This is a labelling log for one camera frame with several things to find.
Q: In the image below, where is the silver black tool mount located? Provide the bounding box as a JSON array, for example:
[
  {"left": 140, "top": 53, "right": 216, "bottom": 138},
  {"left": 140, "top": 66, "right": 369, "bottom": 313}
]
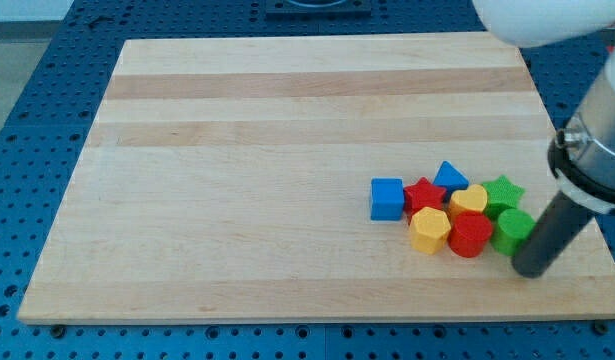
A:
[{"left": 548, "top": 70, "right": 615, "bottom": 215}]

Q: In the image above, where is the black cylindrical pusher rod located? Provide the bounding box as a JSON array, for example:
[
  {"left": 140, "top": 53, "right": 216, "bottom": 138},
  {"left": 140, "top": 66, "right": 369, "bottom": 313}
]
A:
[{"left": 511, "top": 192, "right": 594, "bottom": 278}]

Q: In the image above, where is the green star block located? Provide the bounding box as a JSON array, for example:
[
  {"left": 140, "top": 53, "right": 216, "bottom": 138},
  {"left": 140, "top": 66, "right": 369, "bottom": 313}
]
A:
[{"left": 481, "top": 175, "right": 526, "bottom": 220}]

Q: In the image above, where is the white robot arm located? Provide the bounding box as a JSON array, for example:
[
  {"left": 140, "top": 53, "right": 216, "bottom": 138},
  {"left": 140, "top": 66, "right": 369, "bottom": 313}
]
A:
[{"left": 473, "top": 0, "right": 615, "bottom": 278}]

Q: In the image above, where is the blue triangle block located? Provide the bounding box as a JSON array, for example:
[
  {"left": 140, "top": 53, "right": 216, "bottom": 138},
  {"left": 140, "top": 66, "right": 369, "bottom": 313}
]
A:
[{"left": 432, "top": 161, "right": 470, "bottom": 202}]

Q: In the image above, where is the red star block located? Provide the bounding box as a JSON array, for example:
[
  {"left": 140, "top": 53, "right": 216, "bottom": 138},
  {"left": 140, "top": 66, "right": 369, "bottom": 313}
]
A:
[{"left": 403, "top": 177, "right": 447, "bottom": 222}]

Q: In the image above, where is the green cylinder block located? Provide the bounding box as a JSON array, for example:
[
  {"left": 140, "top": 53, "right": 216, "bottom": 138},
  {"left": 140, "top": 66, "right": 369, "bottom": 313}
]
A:
[{"left": 490, "top": 209, "right": 536, "bottom": 256}]

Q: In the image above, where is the red cylinder block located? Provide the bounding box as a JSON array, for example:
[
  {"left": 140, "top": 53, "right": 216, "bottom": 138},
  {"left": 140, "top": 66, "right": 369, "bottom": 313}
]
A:
[{"left": 448, "top": 212, "right": 494, "bottom": 258}]

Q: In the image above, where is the yellow heart block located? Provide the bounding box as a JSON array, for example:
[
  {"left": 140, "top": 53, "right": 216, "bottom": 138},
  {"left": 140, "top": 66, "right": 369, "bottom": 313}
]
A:
[{"left": 448, "top": 184, "right": 488, "bottom": 222}]

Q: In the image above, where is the yellow hexagon block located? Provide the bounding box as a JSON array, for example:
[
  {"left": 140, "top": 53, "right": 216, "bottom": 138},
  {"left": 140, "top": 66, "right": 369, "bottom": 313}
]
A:
[{"left": 408, "top": 207, "right": 451, "bottom": 255}]

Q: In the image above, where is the blue cube block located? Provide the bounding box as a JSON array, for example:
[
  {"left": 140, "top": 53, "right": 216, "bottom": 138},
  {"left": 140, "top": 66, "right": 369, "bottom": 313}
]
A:
[{"left": 370, "top": 178, "right": 405, "bottom": 221}]

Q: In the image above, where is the wooden board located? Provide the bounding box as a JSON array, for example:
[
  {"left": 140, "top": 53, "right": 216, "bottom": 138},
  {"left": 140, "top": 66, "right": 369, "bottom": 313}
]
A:
[{"left": 18, "top": 32, "right": 615, "bottom": 325}]

